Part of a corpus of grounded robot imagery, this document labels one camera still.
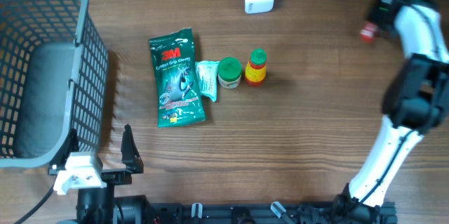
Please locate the green snack bag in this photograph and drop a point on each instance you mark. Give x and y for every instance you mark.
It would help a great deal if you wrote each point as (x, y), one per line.
(178, 93)

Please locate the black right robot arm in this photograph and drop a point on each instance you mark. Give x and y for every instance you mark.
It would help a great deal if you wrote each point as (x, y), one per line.
(415, 102)

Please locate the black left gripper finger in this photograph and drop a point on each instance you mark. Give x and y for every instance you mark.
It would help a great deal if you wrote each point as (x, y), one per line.
(130, 155)
(71, 144)

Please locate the green lid jar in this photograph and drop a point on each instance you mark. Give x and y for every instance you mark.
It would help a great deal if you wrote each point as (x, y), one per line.
(229, 72)

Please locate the red yellow sauce bottle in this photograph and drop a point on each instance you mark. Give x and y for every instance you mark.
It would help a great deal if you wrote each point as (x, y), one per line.
(256, 68)

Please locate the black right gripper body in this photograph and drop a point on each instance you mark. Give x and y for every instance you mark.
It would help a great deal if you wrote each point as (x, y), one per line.
(382, 10)

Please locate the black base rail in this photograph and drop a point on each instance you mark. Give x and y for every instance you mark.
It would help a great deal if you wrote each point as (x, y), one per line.
(275, 212)

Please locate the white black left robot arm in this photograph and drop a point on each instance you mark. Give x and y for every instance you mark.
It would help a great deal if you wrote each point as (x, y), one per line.
(96, 203)

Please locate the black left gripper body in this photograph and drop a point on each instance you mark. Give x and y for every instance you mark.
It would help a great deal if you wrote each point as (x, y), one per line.
(117, 176)

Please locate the red stick packet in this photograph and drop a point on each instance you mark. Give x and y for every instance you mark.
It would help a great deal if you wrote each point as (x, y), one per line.
(369, 32)

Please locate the light blue tissue packet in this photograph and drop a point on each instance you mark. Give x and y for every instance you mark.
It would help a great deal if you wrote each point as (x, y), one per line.
(207, 76)

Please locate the grey plastic mesh basket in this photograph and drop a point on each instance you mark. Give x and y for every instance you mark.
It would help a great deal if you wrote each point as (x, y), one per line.
(54, 68)

